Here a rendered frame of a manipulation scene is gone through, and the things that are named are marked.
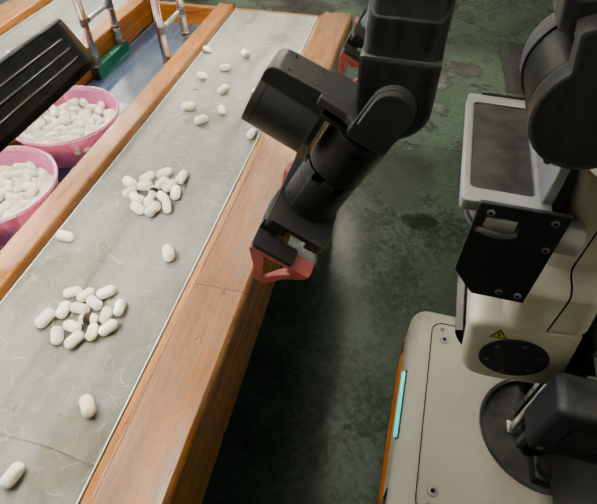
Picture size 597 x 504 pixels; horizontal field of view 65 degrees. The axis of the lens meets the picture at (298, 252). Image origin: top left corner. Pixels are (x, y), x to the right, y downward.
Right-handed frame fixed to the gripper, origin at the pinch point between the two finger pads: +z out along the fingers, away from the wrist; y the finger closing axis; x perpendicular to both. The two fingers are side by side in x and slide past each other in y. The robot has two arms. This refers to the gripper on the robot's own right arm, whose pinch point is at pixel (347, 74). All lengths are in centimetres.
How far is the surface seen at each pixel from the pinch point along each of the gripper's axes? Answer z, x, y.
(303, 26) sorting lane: 36, -14, -78
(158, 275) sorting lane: 34.8, -11.8, 33.2
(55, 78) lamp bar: 11.2, -37.5, 25.9
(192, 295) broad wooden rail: 28.5, -4.9, 37.4
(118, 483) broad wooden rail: 27, -2, 67
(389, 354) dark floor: 79, 64, -7
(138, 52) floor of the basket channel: 66, -58, -59
